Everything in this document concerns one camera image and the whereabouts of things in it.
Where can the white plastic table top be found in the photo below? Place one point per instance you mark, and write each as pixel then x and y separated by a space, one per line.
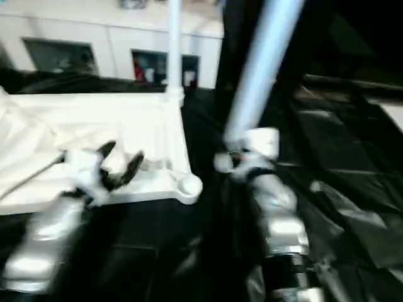
pixel 82 132

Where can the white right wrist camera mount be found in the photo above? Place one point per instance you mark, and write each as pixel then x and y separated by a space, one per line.
pixel 258 148

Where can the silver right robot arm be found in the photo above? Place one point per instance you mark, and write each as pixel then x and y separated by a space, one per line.
pixel 277 214

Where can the white glass-door cabinet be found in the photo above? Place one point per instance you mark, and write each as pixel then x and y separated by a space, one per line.
pixel 94 28

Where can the black work surface mat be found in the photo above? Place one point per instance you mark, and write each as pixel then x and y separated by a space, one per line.
pixel 340 163

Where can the dark black cabinet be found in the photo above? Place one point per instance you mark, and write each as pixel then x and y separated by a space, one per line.
pixel 327 31

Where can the white plastic table leg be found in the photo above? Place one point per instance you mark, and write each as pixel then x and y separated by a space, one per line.
pixel 261 69
pixel 175 44

